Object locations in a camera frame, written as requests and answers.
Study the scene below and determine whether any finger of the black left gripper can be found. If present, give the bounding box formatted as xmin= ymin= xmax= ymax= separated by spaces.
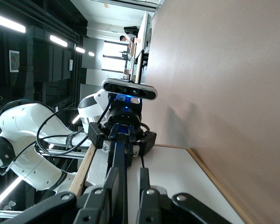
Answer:
xmin=126 ymin=125 xmax=158 ymax=168
xmin=88 ymin=122 xmax=122 ymax=164

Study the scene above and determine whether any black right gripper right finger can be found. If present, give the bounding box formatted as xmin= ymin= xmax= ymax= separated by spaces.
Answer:
xmin=136 ymin=168 xmax=232 ymax=224

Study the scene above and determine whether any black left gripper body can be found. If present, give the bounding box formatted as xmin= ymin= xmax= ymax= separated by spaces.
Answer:
xmin=105 ymin=102 xmax=143 ymax=132

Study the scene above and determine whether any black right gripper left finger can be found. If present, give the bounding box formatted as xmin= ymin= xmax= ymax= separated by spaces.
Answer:
xmin=0 ymin=166 xmax=122 ymax=224

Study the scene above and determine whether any black desk monitor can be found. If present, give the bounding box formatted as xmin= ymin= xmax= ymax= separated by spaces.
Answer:
xmin=134 ymin=51 xmax=150 ymax=84

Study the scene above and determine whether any seated person white shirt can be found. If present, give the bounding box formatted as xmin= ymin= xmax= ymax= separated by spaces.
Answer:
xmin=119 ymin=32 xmax=138 ymax=45

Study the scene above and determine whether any white air vent grille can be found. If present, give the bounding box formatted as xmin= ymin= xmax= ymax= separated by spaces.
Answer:
xmin=8 ymin=49 xmax=21 ymax=73

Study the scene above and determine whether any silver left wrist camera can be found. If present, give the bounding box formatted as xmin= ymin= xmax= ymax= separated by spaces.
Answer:
xmin=101 ymin=77 xmax=158 ymax=102

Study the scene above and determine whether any black velcro cable strap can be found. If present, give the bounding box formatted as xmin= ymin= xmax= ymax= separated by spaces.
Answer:
xmin=64 ymin=132 xmax=77 ymax=148

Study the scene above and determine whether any aluminium frame profile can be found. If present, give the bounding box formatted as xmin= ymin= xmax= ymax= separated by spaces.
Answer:
xmin=34 ymin=142 xmax=87 ymax=160

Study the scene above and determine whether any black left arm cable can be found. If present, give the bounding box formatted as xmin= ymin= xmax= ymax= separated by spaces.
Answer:
xmin=35 ymin=102 xmax=111 ymax=155

